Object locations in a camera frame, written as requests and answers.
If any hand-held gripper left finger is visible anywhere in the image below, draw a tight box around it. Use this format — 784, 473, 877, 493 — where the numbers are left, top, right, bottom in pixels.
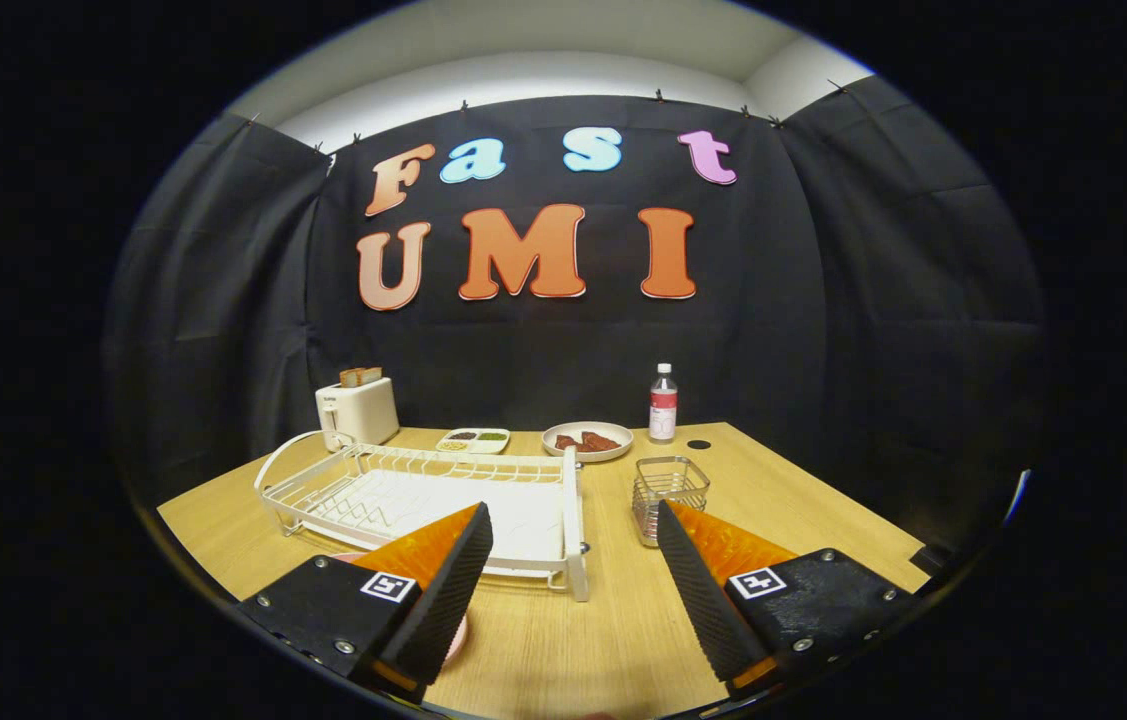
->
235, 502, 494, 704

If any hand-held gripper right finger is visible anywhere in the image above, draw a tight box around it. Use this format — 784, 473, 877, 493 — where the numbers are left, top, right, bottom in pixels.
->
657, 500, 929, 701

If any pink plate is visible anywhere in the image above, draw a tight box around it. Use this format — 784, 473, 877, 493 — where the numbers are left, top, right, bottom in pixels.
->
328, 550, 470, 669

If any metal wire basket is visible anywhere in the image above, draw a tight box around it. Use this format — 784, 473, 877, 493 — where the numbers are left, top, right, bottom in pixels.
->
632, 456, 712, 548

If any white wire dish rack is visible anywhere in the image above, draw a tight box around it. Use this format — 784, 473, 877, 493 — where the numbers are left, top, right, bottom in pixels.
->
253, 430, 591, 603

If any white divided dish with beans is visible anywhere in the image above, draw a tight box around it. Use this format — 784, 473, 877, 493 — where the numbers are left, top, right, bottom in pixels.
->
436, 428, 512, 456

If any white round plate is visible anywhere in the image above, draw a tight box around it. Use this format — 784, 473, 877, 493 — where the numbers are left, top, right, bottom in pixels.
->
541, 421, 635, 463

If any red label water bottle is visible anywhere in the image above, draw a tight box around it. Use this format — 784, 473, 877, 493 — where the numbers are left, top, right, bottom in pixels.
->
649, 363, 680, 444

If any white toaster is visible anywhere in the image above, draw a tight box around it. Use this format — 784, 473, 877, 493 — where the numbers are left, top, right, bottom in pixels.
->
315, 377, 401, 453

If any black backdrop cloth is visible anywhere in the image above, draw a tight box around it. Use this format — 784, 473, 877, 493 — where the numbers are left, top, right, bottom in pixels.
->
103, 75, 1049, 591

